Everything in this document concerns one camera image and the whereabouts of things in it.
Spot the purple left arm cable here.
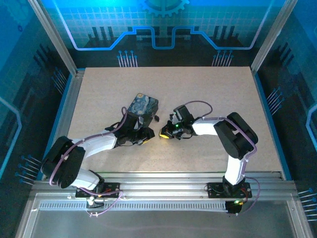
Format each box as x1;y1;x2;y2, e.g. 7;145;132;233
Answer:
48;106;127;218

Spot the slotted grey cable duct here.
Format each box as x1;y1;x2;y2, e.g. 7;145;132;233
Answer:
39;201;238;212

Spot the grey metal platform sheet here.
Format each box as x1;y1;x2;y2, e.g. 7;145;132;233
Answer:
14;193;314;238

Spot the aluminium mounting rail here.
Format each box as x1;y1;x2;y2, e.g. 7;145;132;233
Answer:
31;172;298;200

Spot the black control box with lights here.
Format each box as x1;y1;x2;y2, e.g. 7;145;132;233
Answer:
224;199;243;216

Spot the aluminium table side rail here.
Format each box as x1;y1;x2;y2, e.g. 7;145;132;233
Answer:
41;69;86;180

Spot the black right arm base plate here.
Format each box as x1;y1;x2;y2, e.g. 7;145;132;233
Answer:
206;182;253;199

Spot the blue table edge strip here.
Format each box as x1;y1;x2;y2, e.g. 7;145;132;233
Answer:
252;71;293;181

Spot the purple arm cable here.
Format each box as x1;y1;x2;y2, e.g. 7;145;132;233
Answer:
48;106;127;218
184;100;261;215

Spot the aluminium frame post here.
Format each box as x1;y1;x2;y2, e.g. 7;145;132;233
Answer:
250;0;299;72
27;0;79;76

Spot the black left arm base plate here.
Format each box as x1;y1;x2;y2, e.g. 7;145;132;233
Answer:
75;182;121;199

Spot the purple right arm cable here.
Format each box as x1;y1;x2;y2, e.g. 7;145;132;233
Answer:
184;100;261;215

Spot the starry night print tin box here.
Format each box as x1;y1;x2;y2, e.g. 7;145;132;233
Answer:
126;93;159;129

